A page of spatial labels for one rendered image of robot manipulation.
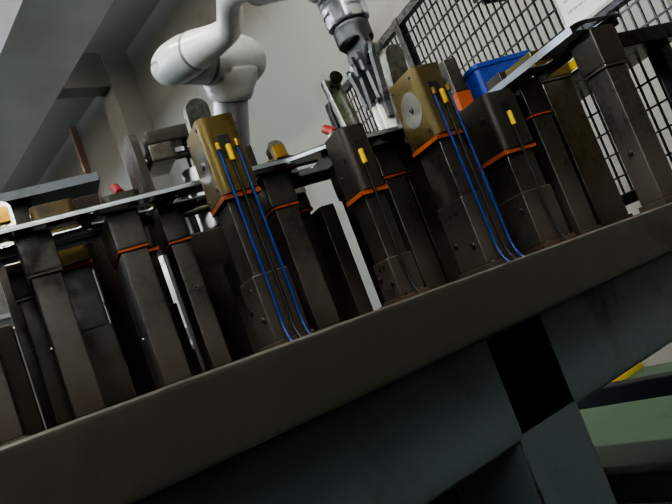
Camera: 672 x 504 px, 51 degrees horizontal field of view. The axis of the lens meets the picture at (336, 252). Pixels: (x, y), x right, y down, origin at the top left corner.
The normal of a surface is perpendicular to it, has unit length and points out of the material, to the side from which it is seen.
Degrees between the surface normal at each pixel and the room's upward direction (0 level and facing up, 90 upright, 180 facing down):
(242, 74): 127
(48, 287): 90
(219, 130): 90
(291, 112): 90
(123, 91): 90
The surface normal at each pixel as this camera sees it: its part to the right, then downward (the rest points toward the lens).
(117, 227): 0.36, -0.24
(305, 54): -0.73, 0.20
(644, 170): -0.87, 0.28
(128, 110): 0.58, -0.30
